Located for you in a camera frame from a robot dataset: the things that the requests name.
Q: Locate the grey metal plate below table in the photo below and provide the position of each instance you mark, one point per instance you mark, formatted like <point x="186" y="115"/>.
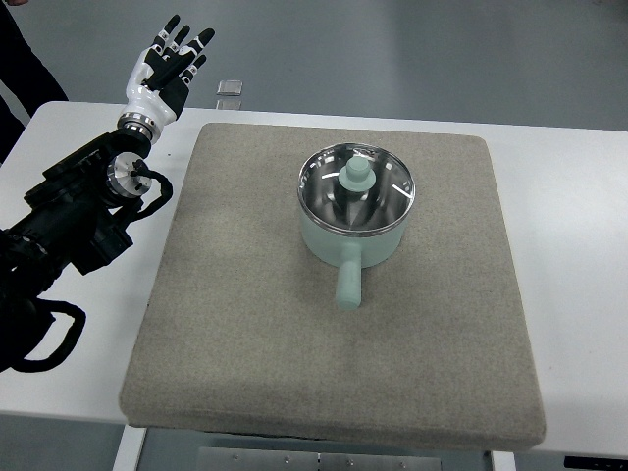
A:
<point x="219" y="458"/>

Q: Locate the mint green saucepan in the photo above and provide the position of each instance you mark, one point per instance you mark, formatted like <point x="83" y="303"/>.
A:
<point x="350" y="255"/>

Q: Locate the person in dark clothing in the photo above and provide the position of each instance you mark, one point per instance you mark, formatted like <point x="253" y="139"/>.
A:
<point x="21" y="70"/>

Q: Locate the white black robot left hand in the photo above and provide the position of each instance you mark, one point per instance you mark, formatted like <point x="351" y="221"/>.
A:
<point x="160" y="79"/>

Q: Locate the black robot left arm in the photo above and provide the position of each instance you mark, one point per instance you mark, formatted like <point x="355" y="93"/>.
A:
<point x="78" y="216"/>

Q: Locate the black label strip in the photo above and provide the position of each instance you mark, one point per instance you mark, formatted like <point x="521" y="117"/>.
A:
<point x="595" y="463"/>

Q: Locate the small clear plastic block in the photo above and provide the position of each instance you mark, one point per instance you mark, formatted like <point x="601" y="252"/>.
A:
<point x="230" y="87"/>

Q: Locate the glass lid with green knob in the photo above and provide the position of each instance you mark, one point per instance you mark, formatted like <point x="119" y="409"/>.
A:
<point x="355" y="189"/>

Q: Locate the beige felt mat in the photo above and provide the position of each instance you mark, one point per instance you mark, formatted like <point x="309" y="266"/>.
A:
<point x="242" y="333"/>

